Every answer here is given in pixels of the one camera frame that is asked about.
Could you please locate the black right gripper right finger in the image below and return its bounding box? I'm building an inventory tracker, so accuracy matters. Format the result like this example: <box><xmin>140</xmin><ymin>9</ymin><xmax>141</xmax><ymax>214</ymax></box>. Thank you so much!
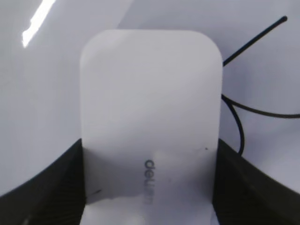
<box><xmin>212</xmin><ymin>140</ymin><xmax>300</xmax><ymax>225</ymax></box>

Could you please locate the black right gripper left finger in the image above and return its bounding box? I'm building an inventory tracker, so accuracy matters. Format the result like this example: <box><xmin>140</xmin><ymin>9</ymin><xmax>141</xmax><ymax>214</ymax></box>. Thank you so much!
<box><xmin>0</xmin><ymin>139</ymin><xmax>86</xmax><ymax>225</ymax></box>

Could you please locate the white whiteboard eraser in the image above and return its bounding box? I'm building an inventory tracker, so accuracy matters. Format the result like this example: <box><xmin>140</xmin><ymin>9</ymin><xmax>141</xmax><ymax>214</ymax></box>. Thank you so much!
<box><xmin>80</xmin><ymin>29</ymin><xmax>223</xmax><ymax>225</ymax></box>

